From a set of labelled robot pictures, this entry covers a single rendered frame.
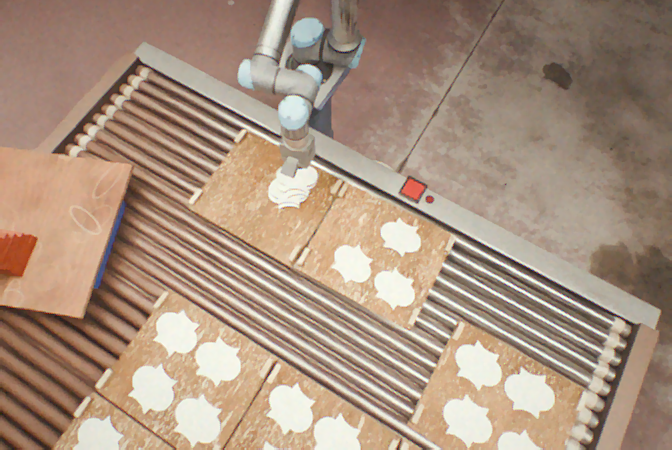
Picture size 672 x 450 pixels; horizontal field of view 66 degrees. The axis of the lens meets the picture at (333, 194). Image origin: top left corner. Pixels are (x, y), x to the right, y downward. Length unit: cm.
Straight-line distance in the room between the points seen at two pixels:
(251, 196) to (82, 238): 54
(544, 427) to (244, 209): 112
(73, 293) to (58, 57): 217
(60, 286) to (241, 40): 207
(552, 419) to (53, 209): 163
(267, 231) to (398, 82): 167
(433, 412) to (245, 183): 94
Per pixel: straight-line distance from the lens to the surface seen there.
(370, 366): 165
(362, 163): 184
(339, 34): 181
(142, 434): 172
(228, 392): 166
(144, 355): 173
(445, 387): 166
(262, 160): 184
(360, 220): 173
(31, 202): 191
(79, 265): 176
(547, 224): 294
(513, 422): 170
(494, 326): 173
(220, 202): 180
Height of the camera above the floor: 256
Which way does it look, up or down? 67 degrees down
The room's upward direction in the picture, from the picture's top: straight up
